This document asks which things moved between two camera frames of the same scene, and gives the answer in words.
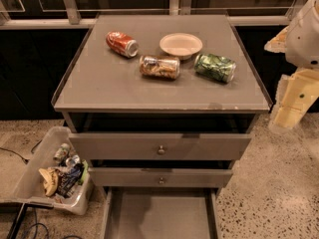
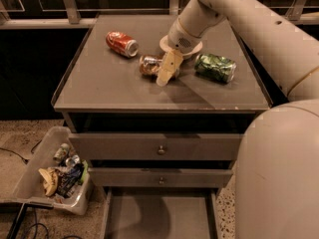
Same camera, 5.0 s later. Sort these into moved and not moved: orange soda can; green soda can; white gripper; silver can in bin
Moved: white gripper
Not moved: orange soda can; green soda can; silver can in bin
